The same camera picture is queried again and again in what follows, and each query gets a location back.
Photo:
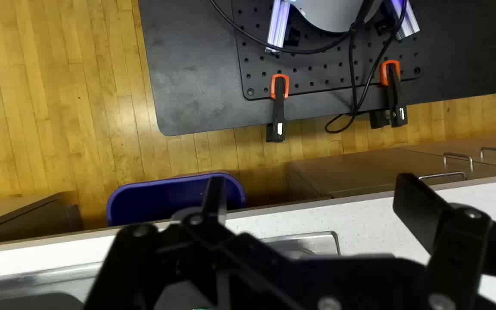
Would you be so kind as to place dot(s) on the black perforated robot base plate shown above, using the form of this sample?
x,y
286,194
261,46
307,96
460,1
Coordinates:
x,y
316,58

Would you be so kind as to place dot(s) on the orange black clamp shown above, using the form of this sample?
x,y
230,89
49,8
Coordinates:
x,y
278,93
393,110

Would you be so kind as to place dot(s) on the wooden cabinet drawer with handles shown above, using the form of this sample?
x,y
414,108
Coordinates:
x,y
378,168

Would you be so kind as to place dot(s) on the black mat under base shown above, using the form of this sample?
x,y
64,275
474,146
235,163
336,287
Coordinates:
x,y
447,50

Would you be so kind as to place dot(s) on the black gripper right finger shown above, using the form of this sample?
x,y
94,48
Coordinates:
x,y
460,241

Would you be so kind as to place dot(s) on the orange black clamp right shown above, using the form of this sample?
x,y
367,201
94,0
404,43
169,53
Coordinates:
x,y
393,110

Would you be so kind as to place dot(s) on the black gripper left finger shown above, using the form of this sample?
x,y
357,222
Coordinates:
x,y
228,270

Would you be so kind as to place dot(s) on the orange black clamp left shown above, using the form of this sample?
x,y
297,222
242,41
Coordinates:
x,y
278,93

